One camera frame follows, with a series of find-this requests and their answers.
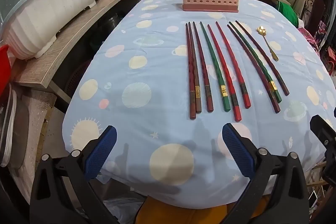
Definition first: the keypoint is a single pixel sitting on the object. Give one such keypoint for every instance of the dark maroon chopstick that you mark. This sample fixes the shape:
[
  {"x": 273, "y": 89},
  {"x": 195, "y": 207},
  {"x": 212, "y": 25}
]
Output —
[{"x": 262, "y": 56}]

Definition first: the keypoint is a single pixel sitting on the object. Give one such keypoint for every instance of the white dish rack blue lid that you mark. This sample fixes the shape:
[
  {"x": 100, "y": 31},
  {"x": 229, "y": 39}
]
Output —
[{"x": 44, "y": 16}]

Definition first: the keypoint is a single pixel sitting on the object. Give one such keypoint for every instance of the red plastic basin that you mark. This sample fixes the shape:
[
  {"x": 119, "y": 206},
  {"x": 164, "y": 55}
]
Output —
[{"x": 4, "y": 69}]

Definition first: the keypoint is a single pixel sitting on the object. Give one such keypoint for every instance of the orange cloth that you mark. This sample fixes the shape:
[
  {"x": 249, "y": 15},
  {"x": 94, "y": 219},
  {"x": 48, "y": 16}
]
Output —
[{"x": 199, "y": 213}]

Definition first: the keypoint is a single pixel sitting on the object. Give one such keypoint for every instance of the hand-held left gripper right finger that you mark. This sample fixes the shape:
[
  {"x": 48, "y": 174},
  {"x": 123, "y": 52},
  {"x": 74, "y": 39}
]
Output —
[{"x": 237, "y": 148}]

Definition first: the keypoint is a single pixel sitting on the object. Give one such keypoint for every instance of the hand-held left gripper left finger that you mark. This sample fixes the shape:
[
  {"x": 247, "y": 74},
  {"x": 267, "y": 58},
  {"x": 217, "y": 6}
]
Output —
[{"x": 101, "y": 150}]

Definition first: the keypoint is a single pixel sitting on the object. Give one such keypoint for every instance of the brown chopstick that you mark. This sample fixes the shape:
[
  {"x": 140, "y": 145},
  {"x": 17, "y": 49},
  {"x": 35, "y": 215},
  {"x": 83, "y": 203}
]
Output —
[{"x": 194, "y": 69}]

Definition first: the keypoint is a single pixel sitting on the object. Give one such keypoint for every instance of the blue planet print tablecloth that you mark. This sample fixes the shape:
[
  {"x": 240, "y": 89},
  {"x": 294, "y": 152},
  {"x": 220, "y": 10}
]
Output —
[{"x": 147, "y": 56}]

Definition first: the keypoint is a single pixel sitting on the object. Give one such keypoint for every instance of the dark ornate chair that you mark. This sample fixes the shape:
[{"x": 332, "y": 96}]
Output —
[{"x": 315, "y": 12}]

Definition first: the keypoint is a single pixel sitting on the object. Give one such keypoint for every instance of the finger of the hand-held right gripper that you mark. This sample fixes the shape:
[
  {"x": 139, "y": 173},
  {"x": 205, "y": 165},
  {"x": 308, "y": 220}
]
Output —
[
  {"x": 324, "y": 129},
  {"x": 330, "y": 169}
]

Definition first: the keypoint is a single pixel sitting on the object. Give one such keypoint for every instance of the row of lacquered chopsticks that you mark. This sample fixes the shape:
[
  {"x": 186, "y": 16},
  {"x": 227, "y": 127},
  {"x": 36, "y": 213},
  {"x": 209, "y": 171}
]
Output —
[{"x": 250, "y": 64}]

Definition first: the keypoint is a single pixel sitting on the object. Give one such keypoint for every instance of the gold flower spoon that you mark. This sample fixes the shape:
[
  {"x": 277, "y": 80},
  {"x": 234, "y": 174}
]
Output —
[{"x": 267, "y": 43}]

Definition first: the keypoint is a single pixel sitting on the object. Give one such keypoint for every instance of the wood grain side counter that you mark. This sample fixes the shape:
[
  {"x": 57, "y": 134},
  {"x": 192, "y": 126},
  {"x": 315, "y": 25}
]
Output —
[{"x": 68, "y": 40}]

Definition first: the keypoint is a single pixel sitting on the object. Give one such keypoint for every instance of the bright red chopstick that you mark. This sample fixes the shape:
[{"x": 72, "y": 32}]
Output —
[
  {"x": 232, "y": 64},
  {"x": 223, "y": 71}
]

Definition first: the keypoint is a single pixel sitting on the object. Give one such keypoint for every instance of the green bag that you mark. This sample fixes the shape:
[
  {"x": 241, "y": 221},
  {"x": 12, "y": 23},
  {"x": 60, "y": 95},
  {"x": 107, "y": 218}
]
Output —
[{"x": 287, "y": 12}]

